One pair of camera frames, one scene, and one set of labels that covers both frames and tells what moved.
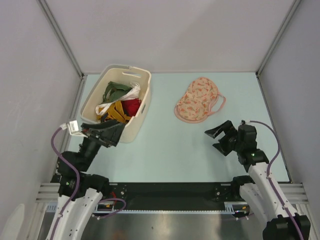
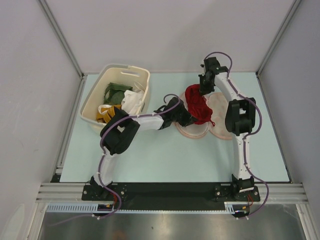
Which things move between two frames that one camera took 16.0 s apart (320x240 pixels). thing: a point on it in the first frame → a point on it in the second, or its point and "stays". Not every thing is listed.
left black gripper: (107, 135) → (188, 119)
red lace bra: (131, 106) → (198, 107)
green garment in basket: (113, 90) stays
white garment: (133, 93) → (131, 102)
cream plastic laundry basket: (122, 74) stays
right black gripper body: (238, 145) → (206, 87)
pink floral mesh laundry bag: (201, 99) → (217, 102)
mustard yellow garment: (115, 111) stays
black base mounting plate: (169, 195) stays
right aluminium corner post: (278, 34) stays
